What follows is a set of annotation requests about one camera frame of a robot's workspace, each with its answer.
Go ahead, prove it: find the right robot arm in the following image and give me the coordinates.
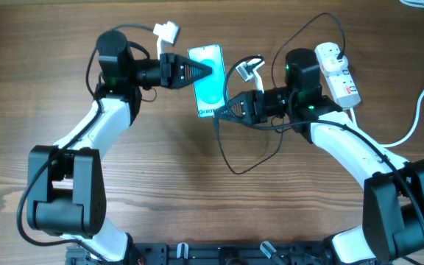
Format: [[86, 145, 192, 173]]
[[214, 49, 424, 264]]

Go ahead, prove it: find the white USB charger plug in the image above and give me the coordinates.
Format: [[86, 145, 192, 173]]
[[320, 56, 348, 76]]

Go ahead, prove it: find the white power strip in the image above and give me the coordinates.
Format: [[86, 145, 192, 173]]
[[314, 42, 361, 110]]

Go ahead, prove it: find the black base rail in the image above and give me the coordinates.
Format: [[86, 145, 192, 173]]
[[64, 241, 395, 265]]

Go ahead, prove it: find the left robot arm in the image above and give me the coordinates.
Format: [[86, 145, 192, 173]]
[[16, 29, 213, 264]]

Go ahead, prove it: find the Galaxy smartphone teal screen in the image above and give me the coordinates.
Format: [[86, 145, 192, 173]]
[[188, 44, 225, 119]]

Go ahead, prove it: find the white power strip cord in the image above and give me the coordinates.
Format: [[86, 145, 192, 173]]
[[348, 3, 424, 149]]

